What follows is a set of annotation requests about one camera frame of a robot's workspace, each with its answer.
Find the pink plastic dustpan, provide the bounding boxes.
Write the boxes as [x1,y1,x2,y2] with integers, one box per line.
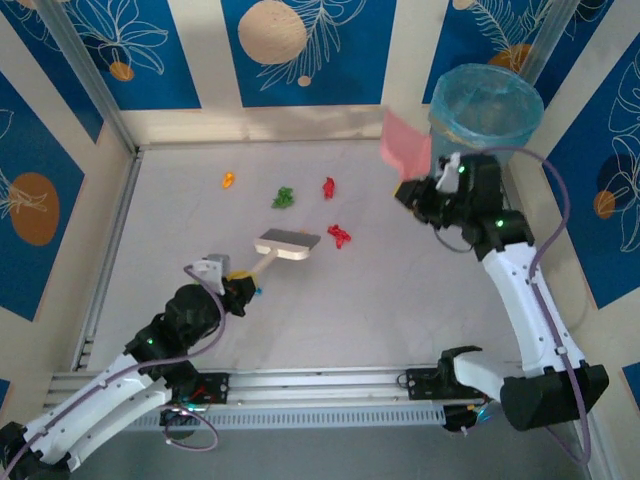
[379,109,434,182]

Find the wooden brush grey bristles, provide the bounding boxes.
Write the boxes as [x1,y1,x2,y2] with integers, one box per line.
[244,227,322,282]

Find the bin with blue bag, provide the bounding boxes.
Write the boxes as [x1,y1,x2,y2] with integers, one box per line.
[429,63,545,174]

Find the black controller box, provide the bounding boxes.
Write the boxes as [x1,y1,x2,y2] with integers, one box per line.
[442,403,496,435]
[159,405,201,441]

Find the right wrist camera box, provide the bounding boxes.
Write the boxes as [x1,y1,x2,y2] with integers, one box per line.
[433,151,465,192]

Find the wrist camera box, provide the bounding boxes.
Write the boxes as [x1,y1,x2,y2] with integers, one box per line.
[191,252,232,296]
[433,151,465,192]

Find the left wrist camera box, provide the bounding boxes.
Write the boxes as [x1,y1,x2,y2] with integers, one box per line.
[191,252,232,296]

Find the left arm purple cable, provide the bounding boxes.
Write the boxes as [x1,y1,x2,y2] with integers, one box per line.
[2,263,227,474]

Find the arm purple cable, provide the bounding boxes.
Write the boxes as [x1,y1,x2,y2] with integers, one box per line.
[462,144,594,469]
[2,263,227,474]

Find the aluminium table side rail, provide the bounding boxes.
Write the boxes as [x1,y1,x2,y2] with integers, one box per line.
[74,147,146,371]
[499,167,516,211]

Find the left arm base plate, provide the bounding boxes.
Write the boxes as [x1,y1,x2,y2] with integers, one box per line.
[169,372,231,406]

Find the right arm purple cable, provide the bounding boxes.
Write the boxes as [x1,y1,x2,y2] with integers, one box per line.
[462,144,594,469]

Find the aluminium mounting rail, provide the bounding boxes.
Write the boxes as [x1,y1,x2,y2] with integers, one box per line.
[42,363,594,415]

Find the slotted grey cable duct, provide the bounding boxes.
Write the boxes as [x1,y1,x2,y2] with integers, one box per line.
[124,403,447,432]

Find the aluminium frame post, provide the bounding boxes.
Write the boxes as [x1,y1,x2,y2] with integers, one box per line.
[519,0,584,89]
[34,0,140,156]

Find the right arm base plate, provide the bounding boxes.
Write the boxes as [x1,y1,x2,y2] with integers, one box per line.
[405,367,499,401]

